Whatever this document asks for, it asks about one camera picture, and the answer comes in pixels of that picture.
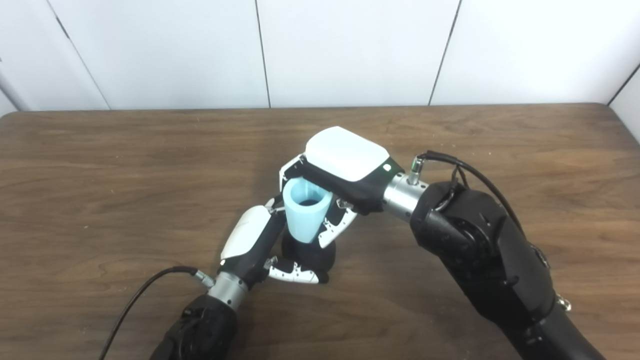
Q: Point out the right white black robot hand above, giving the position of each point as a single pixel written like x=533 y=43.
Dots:
x=350 y=160

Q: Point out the light blue cylinder cup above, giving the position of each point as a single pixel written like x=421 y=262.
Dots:
x=305 y=222

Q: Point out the black flared nozzle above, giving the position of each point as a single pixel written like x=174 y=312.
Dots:
x=310 y=257

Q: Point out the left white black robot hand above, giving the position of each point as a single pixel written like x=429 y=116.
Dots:
x=250 y=240

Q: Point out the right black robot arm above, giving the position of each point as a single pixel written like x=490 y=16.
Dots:
x=480 y=255

